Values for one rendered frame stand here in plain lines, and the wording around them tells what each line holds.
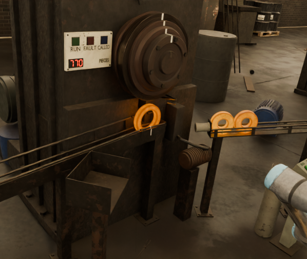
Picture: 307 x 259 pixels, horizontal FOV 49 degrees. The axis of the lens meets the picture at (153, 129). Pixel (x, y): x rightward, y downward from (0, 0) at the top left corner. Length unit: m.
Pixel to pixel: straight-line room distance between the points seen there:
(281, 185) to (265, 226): 1.06
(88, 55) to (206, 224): 1.39
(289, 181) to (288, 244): 1.11
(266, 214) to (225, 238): 0.31
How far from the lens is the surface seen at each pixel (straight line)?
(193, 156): 2.15
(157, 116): 2.02
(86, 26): 1.74
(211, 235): 2.39
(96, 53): 1.78
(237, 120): 2.22
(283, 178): 1.41
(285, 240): 2.46
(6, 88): 2.85
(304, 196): 1.37
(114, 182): 1.65
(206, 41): 4.53
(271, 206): 2.35
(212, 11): 6.14
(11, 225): 2.40
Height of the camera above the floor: 1.53
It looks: 25 degrees down
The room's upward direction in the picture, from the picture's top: 6 degrees clockwise
